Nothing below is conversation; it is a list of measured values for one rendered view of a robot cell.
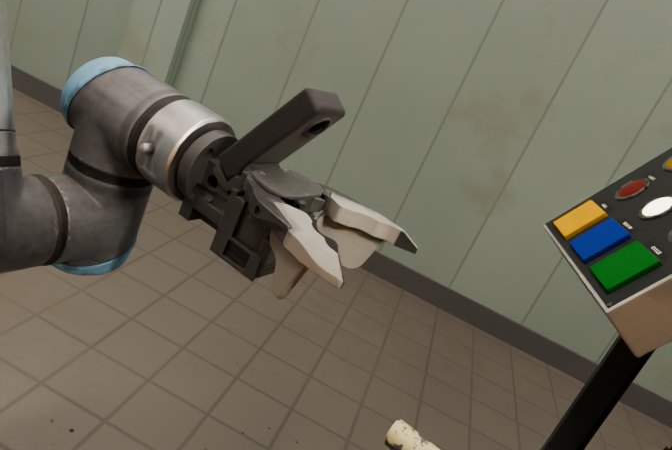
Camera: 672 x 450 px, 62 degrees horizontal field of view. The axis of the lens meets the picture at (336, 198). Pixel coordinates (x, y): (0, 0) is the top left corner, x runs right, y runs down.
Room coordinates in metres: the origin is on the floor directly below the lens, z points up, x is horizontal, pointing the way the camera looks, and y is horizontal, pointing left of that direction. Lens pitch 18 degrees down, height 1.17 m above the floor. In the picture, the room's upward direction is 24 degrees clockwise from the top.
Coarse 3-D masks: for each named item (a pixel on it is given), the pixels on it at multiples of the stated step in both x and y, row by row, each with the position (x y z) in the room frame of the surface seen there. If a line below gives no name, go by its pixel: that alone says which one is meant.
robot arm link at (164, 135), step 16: (160, 112) 0.49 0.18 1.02; (176, 112) 0.49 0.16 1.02; (192, 112) 0.50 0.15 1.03; (208, 112) 0.51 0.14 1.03; (144, 128) 0.48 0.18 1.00; (160, 128) 0.48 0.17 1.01; (176, 128) 0.48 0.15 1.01; (192, 128) 0.48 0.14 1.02; (208, 128) 0.49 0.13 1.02; (224, 128) 0.51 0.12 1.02; (144, 144) 0.47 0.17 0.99; (160, 144) 0.47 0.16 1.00; (176, 144) 0.47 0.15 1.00; (144, 160) 0.48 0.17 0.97; (160, 160) 0.47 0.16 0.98; (176, 160) 0.47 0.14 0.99; (144, 176) 0.49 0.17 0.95; (160, 176) 0.47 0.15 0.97; (176, 176) 0.48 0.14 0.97; (176, 192) 0.48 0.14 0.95
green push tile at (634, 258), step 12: (624, 252) 0.77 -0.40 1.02; (636, 252) 0.76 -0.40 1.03; (648, 252) 0.74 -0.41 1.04; (600, 264) 0.78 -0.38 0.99; (612, 264) 0.76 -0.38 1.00; (624, 264) 0.74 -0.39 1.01; (636, 264) 0.73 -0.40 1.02; (648, 264) 0.72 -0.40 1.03; (660, 264) 0.71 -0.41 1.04; (600, 276) 0.75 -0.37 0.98; (612, 276) 0.73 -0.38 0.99; (624, 276) 0.72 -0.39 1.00; (636, 276) 0.71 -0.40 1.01; (612, 288) 0.71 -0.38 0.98
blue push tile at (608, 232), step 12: (600, 228) 0.87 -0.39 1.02; (612, 228) 0.85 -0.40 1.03; (576, 240) 0.88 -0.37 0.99; (588, 240) 0.86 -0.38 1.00; (600, 240) 0.84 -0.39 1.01; (612, 240) 0.82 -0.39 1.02; (624, 240) 0.81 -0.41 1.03; (576, 252) 0.85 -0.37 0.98; (588, 252) 0.82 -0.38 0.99; (600, 252) 0.81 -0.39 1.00
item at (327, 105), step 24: (312, 96) 0.45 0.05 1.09; (336, 96) 0.48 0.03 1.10; (264, 120) 0.46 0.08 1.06; (288, 120) 0.45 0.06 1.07; (312, 120) 0.45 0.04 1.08; (336, 120) 0.48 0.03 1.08; (240, 144) 0.47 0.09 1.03; (264, 144) 0.46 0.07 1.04; (288, 144) 0.47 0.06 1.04; (240, 168) 0.46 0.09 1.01
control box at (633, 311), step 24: (648, 168) 0.99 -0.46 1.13; (600, 192) 1.01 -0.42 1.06; (648, 192) 0.91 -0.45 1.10; (624, 216) 0.88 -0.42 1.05; (648, 216) 0.84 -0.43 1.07; (552, 240) 0.99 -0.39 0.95; (648, 240) 0.78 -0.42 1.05; (576, 264) 0.82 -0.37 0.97; (600, 288) 0.73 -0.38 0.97; (624, 288) 0.71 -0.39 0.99; (648, 288) 0.68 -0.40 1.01; (624, 312) 0.68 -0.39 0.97; (648, 312) 0.68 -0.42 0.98; (624, 336) 0.68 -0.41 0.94; (648, 336) 0.68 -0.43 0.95
